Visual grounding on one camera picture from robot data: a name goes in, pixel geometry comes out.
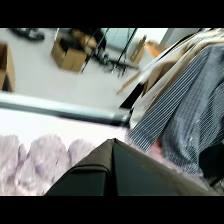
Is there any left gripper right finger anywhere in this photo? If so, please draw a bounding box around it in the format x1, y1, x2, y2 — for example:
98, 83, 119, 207
112, 138, 218, 197

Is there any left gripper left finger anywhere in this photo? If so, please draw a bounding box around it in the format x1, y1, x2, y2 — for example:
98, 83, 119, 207
44, 138, 115, 197

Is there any white garment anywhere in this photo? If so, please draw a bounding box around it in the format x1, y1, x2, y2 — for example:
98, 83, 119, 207
129, 49, 188, 130

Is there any blue checked shirt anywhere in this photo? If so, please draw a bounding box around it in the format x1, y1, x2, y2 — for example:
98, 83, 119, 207
161, 44, 224, 175

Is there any blue striped shirt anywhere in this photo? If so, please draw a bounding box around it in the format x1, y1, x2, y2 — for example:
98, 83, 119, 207
127, 45, 214, 152

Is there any beige garment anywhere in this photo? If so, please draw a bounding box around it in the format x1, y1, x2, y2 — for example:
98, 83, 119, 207
142, 29, 224, 98

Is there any black stand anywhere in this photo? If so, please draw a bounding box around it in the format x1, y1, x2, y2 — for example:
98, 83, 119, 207
80, 28, 140, 78

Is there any small cardboard box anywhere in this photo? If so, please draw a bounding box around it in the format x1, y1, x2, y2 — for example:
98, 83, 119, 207
129, 34, 148, 65

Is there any large cardboard box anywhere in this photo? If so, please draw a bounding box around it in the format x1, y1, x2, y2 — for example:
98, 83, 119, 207
50, 34, 90, 73

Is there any silver frame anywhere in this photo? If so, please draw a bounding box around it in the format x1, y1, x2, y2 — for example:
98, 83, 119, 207
0, 92, 132, 128

